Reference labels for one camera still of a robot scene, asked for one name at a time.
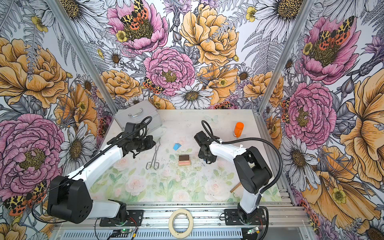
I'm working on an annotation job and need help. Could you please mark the thin wood stick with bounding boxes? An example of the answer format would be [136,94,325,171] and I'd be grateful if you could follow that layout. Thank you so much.
[230,182,242,193]

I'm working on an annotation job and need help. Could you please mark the orange plastic bottle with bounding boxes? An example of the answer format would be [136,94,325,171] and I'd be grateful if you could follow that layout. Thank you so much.
[234,122,244,138]

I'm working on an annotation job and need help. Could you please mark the green circuit board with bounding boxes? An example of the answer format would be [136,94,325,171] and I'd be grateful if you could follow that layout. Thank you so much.
[247,227,260,235]
[111,229,137,238]

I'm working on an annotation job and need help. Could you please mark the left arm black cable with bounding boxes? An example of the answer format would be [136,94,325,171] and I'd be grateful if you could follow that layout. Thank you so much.
[30,116,153,224]

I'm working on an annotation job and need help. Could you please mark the light blue triangular block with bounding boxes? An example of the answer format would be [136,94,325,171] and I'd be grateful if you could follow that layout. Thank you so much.
[173,143,182,151]

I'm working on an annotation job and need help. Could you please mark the right green circuit board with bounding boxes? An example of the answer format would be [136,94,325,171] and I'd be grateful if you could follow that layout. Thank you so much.
[247,227,260,235]

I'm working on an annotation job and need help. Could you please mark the dark brown block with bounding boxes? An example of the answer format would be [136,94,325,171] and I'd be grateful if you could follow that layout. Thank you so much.
[179,155,190,162]

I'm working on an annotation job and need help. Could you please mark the masking tape roll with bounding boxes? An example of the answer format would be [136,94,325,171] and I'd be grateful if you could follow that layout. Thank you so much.
[168,209,194,240]

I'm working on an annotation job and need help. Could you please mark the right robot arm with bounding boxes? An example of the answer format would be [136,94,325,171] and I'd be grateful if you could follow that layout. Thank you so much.
[194,131,273,224]

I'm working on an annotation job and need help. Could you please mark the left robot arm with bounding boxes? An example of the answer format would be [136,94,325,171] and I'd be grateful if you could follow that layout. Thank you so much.
[47,117,156,224]

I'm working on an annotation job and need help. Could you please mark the silver metal case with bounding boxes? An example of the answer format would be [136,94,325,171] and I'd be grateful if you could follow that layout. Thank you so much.
[114,100,162,132]

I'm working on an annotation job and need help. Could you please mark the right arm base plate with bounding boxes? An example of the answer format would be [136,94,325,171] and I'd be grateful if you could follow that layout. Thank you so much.
[224,209,267,226]

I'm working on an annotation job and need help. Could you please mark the aluminium frame rail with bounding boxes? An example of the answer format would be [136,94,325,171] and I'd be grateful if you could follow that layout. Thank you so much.
[55,202,310,232]

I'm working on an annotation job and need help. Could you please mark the metal tongs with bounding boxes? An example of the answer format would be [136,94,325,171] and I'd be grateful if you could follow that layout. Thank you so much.
[146,138,161,171]

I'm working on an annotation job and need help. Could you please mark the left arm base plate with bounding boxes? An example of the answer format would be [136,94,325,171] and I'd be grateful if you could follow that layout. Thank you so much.
[99,210,144,227]

